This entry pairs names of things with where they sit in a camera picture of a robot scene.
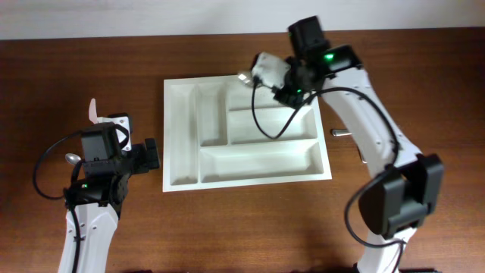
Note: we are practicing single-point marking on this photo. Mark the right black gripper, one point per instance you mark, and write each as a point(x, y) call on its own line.
point(293, 100)

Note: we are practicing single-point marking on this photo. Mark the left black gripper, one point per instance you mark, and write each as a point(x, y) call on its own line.
point(142, 163)

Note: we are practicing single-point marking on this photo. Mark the steel fork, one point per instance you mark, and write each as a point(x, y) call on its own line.
point(345, 134)

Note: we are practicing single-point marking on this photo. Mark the steel spoon patterned handle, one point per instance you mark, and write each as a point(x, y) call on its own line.
point(72, 158)

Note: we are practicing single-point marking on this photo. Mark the pink plastic knife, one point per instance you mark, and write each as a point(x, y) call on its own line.
point(92, 111)

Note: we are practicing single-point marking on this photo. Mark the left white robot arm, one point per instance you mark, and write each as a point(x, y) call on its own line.
point(94, 201)

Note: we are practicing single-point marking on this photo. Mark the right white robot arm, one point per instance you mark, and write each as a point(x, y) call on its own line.
point(386, 212)

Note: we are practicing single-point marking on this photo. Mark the white cutlery tray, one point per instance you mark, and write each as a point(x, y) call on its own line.
point(219, 133)

